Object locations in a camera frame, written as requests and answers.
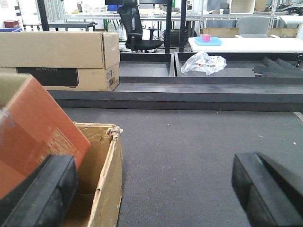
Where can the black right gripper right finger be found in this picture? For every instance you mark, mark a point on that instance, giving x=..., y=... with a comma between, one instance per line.
x=270, y=194

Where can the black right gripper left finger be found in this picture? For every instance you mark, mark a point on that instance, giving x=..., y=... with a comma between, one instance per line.
x=44, y=197

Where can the large plain cardboard box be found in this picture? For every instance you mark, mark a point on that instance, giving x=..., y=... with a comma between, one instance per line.
x=98, y=197

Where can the red printed cardboard box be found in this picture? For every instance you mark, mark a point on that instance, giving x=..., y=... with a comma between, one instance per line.
x=32, y=126

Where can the black shallow tray right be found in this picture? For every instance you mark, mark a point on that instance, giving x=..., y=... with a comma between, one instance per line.
x=281, y=65

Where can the black shallow tray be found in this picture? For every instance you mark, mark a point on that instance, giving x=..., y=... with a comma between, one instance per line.
x=281, y=65
x=146, y=65

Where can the large Ecoflow cardboard box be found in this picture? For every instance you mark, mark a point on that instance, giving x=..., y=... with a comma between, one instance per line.
x=75, y=61

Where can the crumpled clear plastic bag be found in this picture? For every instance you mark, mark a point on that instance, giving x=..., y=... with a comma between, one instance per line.
x=202, y=62

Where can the white table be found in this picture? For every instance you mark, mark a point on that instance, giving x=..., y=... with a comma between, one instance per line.
x=252, y=45

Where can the black shallow tray left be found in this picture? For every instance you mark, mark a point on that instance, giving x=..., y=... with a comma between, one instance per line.
x=146, y=65

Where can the light blue tray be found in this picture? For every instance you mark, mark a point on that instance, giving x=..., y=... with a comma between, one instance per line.
x=214, y=41

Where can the grey office chair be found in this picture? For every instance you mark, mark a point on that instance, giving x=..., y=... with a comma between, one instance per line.
x=253, y=27

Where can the pink cube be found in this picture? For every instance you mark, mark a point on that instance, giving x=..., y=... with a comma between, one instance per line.
x=206, y=37

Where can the black mesh office chair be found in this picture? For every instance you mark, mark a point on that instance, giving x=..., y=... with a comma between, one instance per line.
x=130, y=16

